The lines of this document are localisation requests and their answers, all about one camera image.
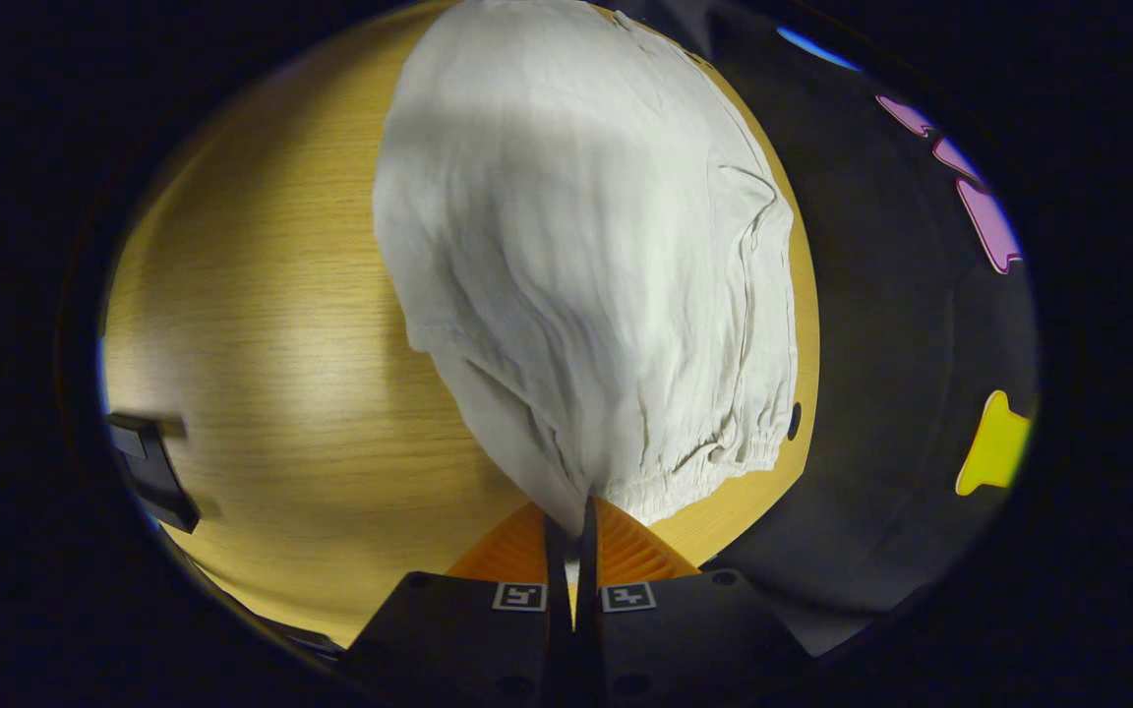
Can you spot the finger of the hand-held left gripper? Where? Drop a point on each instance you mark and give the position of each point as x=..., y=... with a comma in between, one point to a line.
x=158, y=472

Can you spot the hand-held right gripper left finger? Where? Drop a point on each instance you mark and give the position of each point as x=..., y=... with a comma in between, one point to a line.
x=559, y=600

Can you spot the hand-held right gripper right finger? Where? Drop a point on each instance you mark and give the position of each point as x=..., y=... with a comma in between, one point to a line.
x=588, y=590

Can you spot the white jeans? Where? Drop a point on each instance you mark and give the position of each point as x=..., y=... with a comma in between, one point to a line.
x=576, y=246

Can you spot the black backdrop cloth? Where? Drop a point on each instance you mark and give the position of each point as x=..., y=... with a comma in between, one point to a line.
x=871, y=393

